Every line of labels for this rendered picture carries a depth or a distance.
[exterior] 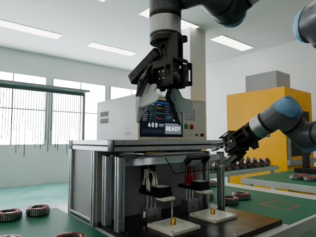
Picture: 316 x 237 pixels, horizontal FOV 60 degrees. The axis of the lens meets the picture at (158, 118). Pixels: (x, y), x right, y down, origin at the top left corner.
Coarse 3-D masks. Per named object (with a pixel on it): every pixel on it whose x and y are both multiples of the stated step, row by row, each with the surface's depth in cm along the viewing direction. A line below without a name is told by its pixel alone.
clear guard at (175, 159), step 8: (128, 152) 112; (136, 152) 111; (144, 152) 111; (152, 152) 111; (160, 152) 111; (168, 152) 111; (176, 152) 111; (184, 152) 111; (192, 152) 111; (200, 152) 111; (168, 160) 93; (176, 160) 95; (192, 160) 100; (200, 160) 102; (208, 160) 105; (176, 168) 92; (184, 168) 94; (192, 168) 96; (200, 168) 98; (208, 168) 101; (216, 168) 103
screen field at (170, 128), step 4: (168, 124) 127; (172, 124) 129; (176, 124) 130; (168, 128) 127; (172, 128) 129; (176, 128) 130; (180, 128) 132; (168, 132) 127; (172, 132) 128; (176, 132) 130; (180, 132) 132
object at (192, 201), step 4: (184, 200) 133; (188, 200) 132; (192, 200) 133; (196, 200) 135; (184, 204) 133; (188, 204) 131; (192, 204) 133; (196, 204) 135; (184, 208) 133; (188, 208) 131; (192, 208) 133; (196, 208) 134; (188, 212) 131
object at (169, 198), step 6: (156, 186) 115; (162, 186) 115; (168, 186) 115; (144, 192) 118; (150, 192) 115; (156, 192) 113; (162, 192) 112; (168, 192) 114; (150, 198) 120; (156, 198) 113; (162, 198) 110; (168, 198) 111; (174, 198) 113; (150, 204) 120
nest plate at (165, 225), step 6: (156, 222) 111; (162, 222) 111; (168, 222) 111; (180, 222) 111; (186, 222) 111; (156, 228) 105; (162, 228) 104; (168, 228) 104; (174, 228) 104; (180, 228) 104; (186, 228) 104; (192, 228) 105; (198, 228) 107; (168, 234) 100; (174, 234) 99
